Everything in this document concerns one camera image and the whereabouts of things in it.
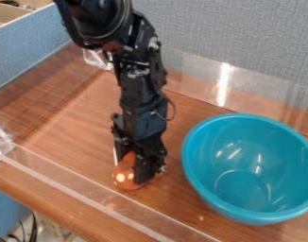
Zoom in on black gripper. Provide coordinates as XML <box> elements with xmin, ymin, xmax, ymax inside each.
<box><xmin>109</xmin><ymin>112</ymin><xmax>168</xmax><ymax>186</ymax></box>

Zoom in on brown toy mushroom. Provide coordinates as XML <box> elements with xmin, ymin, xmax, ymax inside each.
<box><xmin>112</xmin><ymin>151</ymin><xmax>141</xmax><ymax>191</ymax></box>

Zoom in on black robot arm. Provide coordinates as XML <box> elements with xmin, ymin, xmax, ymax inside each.
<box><xmin>53</xmin><ymin>0</ymin><xmax>170</xmax><ymax>184</ymax></box>

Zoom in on blue plastic bowl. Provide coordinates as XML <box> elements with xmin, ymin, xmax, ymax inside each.
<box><xmin>181</xmin><ymin>113</ymin><xmax>308</xmax><ymax>225</ymax></box>

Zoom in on clear acrylic front barrier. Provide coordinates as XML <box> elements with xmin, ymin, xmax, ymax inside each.
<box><xmin>0</xmin><ymin>128</ymin><xmax>221</xmax><ymax>242</ymax></box>

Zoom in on clear acrylic barrier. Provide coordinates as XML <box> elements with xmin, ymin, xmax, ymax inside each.
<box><xmin>0</xmin><ymin>128</ymin><xmax>221</xmax><ymax>242</ymax></box>
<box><xmin>0</xmin><ymin>44</ymin><xmax>98</xmax><ymax>143</ymax></box>
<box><xmin>161</xmin><ymin>47</ymin><xmax>308</xmax><ymax>136</ymax></box>

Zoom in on clear acrylic left barrier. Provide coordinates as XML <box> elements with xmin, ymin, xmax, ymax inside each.
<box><xmin>0</xmin><ymin>44</ymin><xmax>98</xmax><ymax>143</ymax></box>

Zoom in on clear acrylic back barrier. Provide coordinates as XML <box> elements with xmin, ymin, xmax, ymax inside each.
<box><xmin>161</xmin><ymin>47</ymin><xmax>308</xmax><ymax>136</ymax></box>

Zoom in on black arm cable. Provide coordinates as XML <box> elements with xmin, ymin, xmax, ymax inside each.
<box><xmin>153</xmin><ymin>93</ymin><xmax>177</xmax><ymax>122</ymax></box>

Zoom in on black floor cables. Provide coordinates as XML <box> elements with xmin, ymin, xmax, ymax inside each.
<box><xmin>4</xmin><ymin>211</ymin><xmax>40</xmax><ymax>242</ymax></box>

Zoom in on clear acrylic corner bracket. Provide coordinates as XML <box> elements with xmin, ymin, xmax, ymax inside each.
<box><xmin>82</xmin><ymin>49</ymin><xmax>113</xmax><ymax>71</ymax></box>

